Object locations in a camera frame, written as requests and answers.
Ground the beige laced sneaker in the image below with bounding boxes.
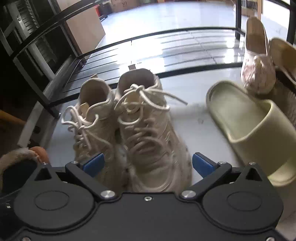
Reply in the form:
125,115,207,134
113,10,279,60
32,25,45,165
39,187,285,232
61,75,125,192
114,68,192,194

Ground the black metal shoe rack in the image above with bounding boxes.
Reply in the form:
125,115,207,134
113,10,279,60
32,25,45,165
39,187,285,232
0,0,296,119

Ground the wooden cabinet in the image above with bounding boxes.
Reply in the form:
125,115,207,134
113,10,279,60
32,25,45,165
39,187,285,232
64,5,105,55

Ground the white metal tube leg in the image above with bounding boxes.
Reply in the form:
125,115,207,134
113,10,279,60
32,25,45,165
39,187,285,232
17,56,78,147

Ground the olive green slide sandal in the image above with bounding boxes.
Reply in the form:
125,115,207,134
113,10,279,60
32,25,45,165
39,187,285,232
206,81,295,187

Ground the wooden chair leg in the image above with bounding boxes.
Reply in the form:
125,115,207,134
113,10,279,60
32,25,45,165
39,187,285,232
0,110,26,126

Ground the orange fur-lined boot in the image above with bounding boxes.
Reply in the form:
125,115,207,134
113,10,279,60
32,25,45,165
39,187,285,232
0,147,50,196

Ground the cardboard box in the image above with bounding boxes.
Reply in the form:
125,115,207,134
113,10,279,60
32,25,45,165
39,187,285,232
111,0,140,13

